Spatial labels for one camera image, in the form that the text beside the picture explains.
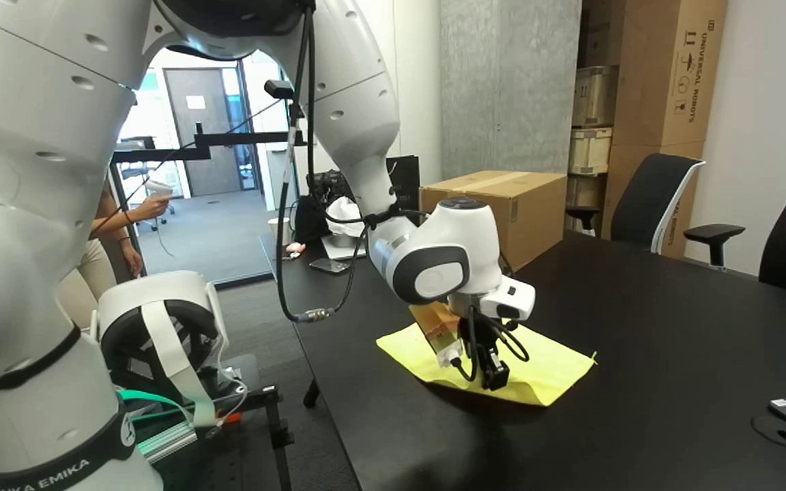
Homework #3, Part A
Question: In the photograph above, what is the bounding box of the person in black top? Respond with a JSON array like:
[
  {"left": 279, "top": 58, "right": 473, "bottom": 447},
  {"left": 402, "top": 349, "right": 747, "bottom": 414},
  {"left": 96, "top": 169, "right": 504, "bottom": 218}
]
[{"left": 55, "top": 174, "right": 177, "bottom": 336}]

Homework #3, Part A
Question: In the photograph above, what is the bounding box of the small brown cardboard box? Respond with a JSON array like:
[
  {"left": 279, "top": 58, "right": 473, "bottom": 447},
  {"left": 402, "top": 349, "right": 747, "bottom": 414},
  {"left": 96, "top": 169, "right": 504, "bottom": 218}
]
[{"left": 574, "top": 64, "right": 619, "bottom": 129}]

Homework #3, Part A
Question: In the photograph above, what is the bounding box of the black boom rod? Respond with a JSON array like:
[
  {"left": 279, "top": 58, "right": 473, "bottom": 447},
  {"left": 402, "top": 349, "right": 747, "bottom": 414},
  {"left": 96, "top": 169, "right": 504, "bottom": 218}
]
[{"left": 111, "top": 119, "right": 306, "bottom": 166}]

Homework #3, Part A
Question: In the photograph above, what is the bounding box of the tall brown cardboard box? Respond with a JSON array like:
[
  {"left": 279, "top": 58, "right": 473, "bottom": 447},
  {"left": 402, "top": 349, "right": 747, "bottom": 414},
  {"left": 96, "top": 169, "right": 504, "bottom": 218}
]
[{"left": 606, "top": 0, "right": 732, "bottom": 260}]

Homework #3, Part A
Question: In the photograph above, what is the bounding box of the dark flat pad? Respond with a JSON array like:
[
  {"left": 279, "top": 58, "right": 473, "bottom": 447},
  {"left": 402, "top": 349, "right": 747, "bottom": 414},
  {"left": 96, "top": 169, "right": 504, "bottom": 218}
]
[{"left": 306, "top": 257, "right": 351, "bottom": 278}]

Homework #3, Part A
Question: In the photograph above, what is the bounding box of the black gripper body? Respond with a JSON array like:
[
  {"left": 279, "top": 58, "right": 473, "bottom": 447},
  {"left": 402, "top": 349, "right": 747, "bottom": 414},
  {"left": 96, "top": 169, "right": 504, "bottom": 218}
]
[{"left": 445, "top": 312, "right": 516, "bottom": 365}]

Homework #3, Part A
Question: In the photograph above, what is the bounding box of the black backpack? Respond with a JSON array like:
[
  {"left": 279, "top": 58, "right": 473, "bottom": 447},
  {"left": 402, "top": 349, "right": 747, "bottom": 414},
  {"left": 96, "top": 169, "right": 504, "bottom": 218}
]
[{"left": 293, "top": 171, "right": 334, "bottom": 245}]

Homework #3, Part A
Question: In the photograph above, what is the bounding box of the grey flat device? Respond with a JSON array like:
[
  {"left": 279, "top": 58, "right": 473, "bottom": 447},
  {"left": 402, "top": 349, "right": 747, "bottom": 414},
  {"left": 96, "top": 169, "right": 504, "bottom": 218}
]
[{"left": 320, "top": 235, "right": 369, "bottom": 263}]

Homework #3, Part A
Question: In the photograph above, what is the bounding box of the pale labelled cardboard box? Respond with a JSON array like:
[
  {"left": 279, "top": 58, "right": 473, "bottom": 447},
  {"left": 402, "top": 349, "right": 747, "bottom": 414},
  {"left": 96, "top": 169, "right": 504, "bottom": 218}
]
[{"left": 567, "top": 126, "right": 613, "bottom": 177}]

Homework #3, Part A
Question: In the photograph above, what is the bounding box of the black metal stand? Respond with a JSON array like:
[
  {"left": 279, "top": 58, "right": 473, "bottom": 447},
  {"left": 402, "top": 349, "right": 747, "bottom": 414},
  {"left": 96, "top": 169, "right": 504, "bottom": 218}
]
[{"left": 213, "top": 353, "right": 298, "bottom": 491}]

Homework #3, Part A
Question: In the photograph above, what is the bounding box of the black paper bag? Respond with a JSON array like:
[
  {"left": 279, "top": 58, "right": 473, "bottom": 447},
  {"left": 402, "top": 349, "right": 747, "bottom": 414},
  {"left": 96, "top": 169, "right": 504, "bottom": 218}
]
[{"left": 384, "top": 152, "right": 426, "bottom": 216}]

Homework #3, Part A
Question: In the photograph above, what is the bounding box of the grey door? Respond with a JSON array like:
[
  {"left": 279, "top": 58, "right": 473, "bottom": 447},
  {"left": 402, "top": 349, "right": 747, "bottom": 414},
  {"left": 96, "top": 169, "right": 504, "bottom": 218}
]
[{"left": 162, "top": 65, "right": 248, "bottom": 199}]

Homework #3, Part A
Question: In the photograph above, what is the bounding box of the white plastic bag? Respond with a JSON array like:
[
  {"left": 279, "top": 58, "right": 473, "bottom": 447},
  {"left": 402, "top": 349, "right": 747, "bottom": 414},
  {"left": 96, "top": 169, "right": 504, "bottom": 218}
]
[{"left": 321, "top": 195, "right": 366, "bottom": 240}]

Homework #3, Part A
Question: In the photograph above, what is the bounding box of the white VR headset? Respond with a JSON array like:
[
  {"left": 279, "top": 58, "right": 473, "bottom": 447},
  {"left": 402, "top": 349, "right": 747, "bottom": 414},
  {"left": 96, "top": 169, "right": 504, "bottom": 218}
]
[{"left": 89, "top": 267, "right": 233, "bottom": 430}]

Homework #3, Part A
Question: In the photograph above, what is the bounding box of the black camera on stand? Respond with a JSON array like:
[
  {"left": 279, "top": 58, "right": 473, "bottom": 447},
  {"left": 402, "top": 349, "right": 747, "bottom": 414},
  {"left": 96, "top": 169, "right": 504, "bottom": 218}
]
[{"left": 263, "top": 77, "right": 304, "bottom": 119}]

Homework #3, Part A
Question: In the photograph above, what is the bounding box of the teal and white cable bundle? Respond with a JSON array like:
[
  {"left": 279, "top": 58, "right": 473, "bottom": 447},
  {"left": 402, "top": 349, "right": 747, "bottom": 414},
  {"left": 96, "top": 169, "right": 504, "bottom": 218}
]
[{"left": 115, "top": 380, "right": 250, "bottom": 467}]

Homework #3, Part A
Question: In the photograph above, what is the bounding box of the yellow towel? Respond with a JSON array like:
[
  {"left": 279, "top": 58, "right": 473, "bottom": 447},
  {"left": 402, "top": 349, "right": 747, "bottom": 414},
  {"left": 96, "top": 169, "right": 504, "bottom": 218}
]
[{"left": 375, "top": 319, "right": 597, "bottom": 409}]

